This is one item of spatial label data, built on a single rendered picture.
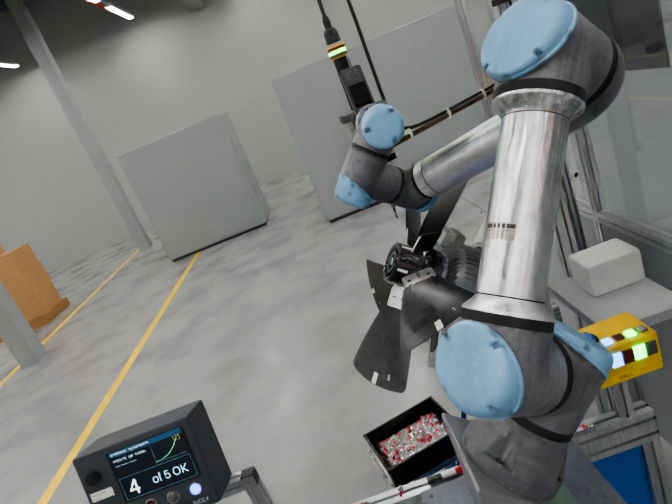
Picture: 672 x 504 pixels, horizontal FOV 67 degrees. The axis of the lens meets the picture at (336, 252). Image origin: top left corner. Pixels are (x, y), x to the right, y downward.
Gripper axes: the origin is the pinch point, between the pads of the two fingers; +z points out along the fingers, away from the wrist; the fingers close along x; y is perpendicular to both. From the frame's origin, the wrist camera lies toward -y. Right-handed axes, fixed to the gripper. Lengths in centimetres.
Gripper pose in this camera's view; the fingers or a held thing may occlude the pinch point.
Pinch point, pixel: (359, 109)
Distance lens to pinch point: 126.3
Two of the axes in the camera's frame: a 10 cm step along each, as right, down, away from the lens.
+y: 3.6, 8.8, 3.0
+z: -0.6, -3.0, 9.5
